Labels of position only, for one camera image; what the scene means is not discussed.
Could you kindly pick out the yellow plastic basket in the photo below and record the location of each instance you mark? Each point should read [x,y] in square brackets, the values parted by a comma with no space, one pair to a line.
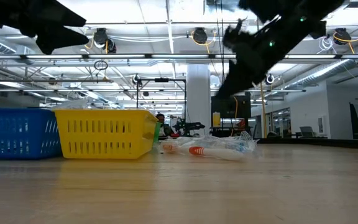
[104,133]

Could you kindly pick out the green plastic basket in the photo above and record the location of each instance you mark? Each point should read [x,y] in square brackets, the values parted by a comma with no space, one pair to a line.
[157,133]

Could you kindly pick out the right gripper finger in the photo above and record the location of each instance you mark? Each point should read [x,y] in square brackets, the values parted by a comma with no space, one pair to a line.
[244,76]
[236,35]

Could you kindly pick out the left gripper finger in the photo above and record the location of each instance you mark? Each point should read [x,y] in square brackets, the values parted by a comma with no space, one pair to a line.
[61,39]
[64,17]

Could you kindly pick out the black background robot arm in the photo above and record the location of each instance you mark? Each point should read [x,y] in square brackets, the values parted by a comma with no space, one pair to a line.
[188,127]

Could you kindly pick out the black background rig frame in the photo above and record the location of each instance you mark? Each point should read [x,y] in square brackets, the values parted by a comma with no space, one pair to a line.
[162,79]

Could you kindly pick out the person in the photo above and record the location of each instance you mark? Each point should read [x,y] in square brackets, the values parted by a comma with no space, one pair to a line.
[163,123]

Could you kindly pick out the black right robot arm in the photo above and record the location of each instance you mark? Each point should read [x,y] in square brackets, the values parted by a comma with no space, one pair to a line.
[306,9]

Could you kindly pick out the long overhead light bar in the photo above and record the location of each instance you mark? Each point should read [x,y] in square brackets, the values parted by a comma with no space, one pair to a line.
[135,56]

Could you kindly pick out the yellow canister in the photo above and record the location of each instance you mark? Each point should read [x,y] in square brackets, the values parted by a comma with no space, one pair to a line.
[216,119]

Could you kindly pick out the pile of clear packets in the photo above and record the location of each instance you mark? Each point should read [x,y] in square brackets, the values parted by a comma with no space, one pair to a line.
[238,144]

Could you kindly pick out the black wall monitor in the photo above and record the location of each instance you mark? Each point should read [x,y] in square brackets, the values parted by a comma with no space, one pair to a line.
[228,107]

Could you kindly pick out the blue plastic basket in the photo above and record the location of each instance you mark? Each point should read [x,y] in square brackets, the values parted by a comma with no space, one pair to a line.
[17,133]

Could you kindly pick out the grey office chair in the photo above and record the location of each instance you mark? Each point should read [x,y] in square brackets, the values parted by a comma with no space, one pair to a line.
[306,130]

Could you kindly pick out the bagged orange white toothbrush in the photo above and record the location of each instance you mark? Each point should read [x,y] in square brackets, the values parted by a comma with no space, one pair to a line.
[216,152]

